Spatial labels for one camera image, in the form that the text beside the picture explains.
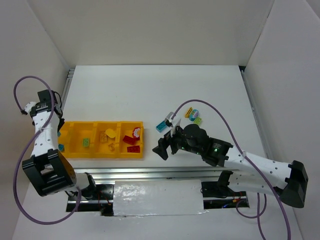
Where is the red arched lego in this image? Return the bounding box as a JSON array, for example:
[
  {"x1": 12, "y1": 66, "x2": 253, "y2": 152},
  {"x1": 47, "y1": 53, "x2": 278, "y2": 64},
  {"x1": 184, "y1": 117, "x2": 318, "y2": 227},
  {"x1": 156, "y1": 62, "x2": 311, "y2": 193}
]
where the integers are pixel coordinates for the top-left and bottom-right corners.
[{"x1": 132, "y1": 127, "x2": 141, "y2": 140}]

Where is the red rectangular lego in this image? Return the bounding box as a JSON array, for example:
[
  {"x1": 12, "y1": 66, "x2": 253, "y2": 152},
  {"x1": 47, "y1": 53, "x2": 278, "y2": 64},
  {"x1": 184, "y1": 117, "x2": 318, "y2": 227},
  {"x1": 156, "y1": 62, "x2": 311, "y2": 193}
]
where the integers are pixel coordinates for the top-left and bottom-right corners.
[{"x1": 122, "y1": 135, "x2": 137, "y2": 146}]

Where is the yellow rounded lego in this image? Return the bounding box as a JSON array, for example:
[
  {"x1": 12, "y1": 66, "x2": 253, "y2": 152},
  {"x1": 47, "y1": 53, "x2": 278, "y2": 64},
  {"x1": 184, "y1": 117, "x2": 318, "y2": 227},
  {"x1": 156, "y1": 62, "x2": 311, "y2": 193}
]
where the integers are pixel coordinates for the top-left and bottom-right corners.
[{"x1": 105, "y1": 128, "x2": 117, "y2": 139}]

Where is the yellow lego brick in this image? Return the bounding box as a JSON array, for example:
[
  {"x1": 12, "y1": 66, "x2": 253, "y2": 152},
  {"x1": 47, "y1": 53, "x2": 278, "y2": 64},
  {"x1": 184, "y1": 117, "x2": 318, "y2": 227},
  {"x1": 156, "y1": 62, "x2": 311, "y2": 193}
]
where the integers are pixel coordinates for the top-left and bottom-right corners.
[{"x1": 99, "y1": 131, "x2": 108, "y2": 144}]

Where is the light green lego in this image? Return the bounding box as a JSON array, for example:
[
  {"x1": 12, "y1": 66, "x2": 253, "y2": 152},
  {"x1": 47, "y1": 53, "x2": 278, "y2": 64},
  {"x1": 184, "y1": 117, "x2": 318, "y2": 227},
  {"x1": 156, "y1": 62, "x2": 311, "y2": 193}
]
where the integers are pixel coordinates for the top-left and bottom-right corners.
[{"x1": 82, "y1": 138, "x2": 90, "y2": 148}]

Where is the blue two-by-two lego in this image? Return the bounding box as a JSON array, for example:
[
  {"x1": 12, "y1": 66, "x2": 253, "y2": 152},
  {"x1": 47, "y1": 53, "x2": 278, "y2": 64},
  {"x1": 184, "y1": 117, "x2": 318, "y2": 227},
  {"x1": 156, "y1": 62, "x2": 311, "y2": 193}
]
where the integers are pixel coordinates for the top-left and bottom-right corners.
[{"x1": 58, "y1": 144, "x2": 65, "y2": 152}]

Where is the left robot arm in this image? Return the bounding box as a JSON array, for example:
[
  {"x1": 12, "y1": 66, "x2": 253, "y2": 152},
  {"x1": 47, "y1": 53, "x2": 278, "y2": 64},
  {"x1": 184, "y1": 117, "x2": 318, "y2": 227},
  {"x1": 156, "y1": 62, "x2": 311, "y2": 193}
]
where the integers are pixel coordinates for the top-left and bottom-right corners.
[{"x1": 22, "y1": 89, "x2": 97, "y2": 200}]

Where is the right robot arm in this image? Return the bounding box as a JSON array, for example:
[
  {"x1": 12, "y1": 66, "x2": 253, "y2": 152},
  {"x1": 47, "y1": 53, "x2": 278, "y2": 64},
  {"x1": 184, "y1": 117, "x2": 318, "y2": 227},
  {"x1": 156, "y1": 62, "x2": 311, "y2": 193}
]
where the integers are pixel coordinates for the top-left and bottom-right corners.
[{"x1": 152, "y1": 124, "x2": 309, "y2": 208}]

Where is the blue long lego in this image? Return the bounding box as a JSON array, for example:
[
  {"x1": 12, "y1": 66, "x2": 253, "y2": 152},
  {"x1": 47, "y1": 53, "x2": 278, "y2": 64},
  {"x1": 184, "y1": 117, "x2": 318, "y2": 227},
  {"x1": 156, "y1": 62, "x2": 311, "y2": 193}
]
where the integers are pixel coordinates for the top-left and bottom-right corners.
[{"x1": 155, "y1": 121, "x2": 167, "y2": 133}]

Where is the yellow striped lego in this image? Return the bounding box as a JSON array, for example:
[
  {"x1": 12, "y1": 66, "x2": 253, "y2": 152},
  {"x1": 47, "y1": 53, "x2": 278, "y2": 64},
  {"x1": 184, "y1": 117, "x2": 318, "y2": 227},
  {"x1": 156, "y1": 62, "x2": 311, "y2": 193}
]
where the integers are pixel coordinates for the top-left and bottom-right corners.
[{"x1": 184, "y1": 107, "x2": 193, "y2": 118}]

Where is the pale green small lego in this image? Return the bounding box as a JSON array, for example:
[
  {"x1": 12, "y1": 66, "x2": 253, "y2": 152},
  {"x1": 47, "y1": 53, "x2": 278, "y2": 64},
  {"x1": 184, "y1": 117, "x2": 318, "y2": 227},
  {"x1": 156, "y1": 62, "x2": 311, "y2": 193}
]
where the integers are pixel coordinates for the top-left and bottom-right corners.
[{"x1": 193, "y1": 117, "x2": 202, "y2": 125}]

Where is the teal decorated round lego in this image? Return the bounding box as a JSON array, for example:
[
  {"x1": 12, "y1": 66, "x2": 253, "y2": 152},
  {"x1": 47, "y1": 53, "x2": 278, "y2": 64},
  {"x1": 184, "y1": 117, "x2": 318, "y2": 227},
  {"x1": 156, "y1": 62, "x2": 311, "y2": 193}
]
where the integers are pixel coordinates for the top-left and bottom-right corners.
[{"x1": 189, "y1": 109, "x2": 199, "y2": 122}]

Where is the small orange lego in bin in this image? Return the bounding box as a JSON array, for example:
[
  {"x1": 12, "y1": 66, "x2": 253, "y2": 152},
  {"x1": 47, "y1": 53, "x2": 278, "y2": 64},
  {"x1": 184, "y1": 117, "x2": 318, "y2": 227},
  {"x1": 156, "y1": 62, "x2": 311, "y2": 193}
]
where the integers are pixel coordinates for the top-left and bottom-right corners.
[{"x1": 107, "y1": 142, "x2": 116, "y2": 152}]

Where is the white taped sheet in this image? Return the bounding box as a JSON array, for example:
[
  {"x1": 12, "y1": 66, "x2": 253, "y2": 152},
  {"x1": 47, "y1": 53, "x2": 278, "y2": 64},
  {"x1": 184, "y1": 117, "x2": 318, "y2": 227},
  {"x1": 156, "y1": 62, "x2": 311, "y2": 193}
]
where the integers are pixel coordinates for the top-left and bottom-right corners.
[{"x1": 113, "y1": 180, "x2": 205, "y2": 217}]

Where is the yellow three-compartment bin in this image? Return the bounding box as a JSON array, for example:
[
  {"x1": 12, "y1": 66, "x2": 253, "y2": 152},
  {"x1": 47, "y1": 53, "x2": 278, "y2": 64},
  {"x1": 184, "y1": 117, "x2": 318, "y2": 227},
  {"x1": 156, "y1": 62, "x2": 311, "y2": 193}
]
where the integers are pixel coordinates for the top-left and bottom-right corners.
[{"x1": 58, "y1": 121, "x2": 144, "y2": 159}]

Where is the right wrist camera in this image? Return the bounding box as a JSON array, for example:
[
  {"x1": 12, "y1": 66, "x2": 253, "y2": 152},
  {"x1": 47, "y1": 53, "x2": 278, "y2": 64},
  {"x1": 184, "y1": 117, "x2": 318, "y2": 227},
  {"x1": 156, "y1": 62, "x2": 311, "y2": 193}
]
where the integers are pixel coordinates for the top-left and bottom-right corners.
[{"x1": 164, "y1": 111, "x2": 181, "y2": 137}]

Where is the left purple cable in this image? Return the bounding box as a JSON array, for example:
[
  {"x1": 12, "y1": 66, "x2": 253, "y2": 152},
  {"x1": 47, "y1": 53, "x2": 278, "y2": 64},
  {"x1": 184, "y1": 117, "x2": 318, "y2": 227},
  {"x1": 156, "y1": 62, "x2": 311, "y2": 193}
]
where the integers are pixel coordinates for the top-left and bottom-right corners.
[{"x1": 12, "y1": 75, "x2": 82, "y2": 224}]

